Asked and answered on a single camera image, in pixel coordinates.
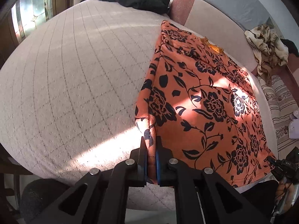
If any orange floral long-sleeve shirt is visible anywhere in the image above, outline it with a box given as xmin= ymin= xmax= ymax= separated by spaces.
xmin=135 ymin=20 xmax=273 ymax=188

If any black clothing on blanket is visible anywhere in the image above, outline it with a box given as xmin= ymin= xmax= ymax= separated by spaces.
xmin=281 ymin=38 xmax=299 ymax=57

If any person's right hand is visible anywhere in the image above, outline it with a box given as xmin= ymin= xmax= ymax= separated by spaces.
xmin=274 ymin=177 xmax=295 ymax=214

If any striped floral bedding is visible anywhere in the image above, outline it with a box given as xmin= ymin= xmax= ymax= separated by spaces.
xmin=258 ymin=75 xmax=298 ymax=159

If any quilted pink bed cover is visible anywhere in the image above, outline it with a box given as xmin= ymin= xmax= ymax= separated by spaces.
xmin=1 ymin=0 xmax=276 ymax=210

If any brown cream patterned blanket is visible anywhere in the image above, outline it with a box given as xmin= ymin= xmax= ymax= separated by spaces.
xmin=244 ymin=24 xmax=289 ymax=86

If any pink rolled bolster quilt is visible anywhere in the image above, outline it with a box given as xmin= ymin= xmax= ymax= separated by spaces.
xmin=168 ymin=0 xmax=258 ymax=72

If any grey pillow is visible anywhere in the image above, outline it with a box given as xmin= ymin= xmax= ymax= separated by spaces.
xmin=205 ymin=0 xmax=275 ymax=30

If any stained glass window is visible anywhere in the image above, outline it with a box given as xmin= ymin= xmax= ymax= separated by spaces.
xmin=11 ymin=0 xmax=53 ymax=43

